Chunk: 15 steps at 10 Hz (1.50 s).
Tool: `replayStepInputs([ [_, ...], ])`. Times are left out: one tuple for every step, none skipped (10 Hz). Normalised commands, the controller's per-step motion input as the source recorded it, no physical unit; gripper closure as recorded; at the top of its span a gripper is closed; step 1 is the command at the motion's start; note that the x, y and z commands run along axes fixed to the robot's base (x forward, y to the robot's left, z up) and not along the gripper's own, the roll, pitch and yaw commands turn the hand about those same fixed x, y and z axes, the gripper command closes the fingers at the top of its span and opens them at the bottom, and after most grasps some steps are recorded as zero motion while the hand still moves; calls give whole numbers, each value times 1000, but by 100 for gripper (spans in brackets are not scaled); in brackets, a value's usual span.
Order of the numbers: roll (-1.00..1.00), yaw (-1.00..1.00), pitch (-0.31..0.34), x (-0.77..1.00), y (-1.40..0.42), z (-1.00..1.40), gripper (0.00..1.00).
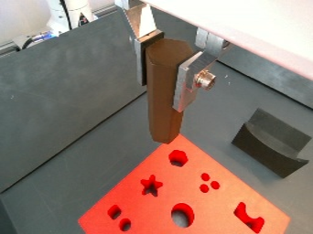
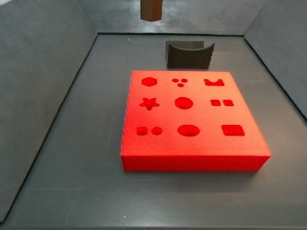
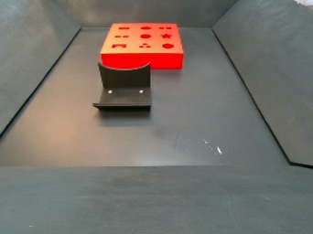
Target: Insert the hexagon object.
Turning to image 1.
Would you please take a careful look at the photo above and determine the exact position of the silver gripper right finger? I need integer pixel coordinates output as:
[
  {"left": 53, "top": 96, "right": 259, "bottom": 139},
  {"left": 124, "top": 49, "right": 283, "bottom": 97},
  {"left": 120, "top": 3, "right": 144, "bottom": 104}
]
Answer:
[{"left": 173, "top": 28, "right": 232, "bottom": 112}]

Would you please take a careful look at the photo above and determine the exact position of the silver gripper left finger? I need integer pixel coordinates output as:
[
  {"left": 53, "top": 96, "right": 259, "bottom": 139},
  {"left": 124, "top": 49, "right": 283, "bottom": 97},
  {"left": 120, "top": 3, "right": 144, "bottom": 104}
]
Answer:
[{"left": 116, "top": 0, "right": 164, "bottom": 86}]

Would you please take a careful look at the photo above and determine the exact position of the brown hexagonal prism peg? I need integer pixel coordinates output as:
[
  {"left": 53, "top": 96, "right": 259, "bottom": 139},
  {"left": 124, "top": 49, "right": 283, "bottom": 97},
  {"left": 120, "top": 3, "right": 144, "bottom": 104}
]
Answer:
[{"left": 146, "top": 38, "right": 193, "bottom": 144}]

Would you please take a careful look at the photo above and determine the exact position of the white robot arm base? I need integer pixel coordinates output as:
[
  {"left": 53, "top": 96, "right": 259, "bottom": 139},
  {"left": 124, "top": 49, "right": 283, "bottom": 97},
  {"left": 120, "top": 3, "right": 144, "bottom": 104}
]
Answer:
[{"left": 43, "top": 0, "right": 97, "bottom": 38}]

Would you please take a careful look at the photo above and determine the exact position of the grey vertical side panel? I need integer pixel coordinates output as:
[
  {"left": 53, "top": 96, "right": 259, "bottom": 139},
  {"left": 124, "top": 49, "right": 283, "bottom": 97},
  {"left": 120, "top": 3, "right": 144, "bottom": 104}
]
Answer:
[{"left": 0, "top": 13, "right": 145, "bottom": 192}]

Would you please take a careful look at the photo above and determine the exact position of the black curved holder block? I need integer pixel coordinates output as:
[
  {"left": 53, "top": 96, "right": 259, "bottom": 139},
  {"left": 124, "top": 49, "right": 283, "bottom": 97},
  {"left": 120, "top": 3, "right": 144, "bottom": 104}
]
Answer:
[{"left": 233, "top": 109, "right": 312, "bottom": 178}]

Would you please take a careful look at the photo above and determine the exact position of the red shape-sorting board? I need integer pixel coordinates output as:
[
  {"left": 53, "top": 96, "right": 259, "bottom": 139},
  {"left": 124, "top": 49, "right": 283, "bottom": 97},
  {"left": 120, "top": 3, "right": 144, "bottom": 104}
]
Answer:
[{"left": 78, "top": 135, "right": 291, "bottom": 234}]

